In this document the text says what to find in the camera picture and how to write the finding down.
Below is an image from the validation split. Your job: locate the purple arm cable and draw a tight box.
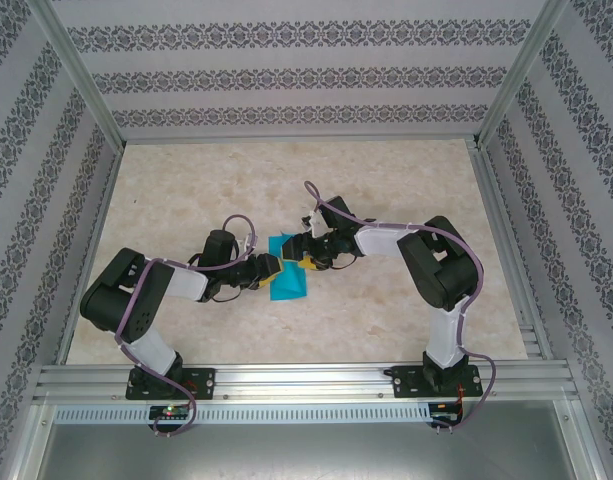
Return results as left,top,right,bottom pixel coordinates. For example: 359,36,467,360
303,180,498,435
114,213,258,439

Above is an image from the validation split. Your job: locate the grey metal sheet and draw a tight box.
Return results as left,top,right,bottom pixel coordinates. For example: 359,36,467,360
14,399,603,480

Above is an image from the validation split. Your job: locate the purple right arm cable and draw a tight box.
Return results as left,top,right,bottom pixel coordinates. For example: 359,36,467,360
303,180,498,435

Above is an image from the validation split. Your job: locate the small circuit board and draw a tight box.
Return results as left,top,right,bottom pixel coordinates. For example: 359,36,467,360
431,401,462,420
149,404,190,420

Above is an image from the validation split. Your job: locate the aluminium table edge rail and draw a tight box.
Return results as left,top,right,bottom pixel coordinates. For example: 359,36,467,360
55,143,126,365
467,139,555,361
119,132,483,148

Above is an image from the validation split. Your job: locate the teal cloth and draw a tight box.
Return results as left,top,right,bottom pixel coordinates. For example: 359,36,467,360
267,232,310,303

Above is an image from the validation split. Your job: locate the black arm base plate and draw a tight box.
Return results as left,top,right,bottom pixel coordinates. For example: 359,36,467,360
389,364,484,400
125,366,217,402

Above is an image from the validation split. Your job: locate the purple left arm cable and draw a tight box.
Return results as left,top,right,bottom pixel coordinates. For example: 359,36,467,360
114,213,258,439

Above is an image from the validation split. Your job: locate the wide aluminium mounting rail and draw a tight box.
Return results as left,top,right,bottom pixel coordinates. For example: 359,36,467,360
32,361,581,404

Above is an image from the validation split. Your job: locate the aluminium frame post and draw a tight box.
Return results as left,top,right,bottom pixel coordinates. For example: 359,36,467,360
27,0,126,147
477,0,570,147

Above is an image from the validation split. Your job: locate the slotted grey cable duct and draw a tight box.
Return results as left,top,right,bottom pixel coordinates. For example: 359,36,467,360
52,403,433,426

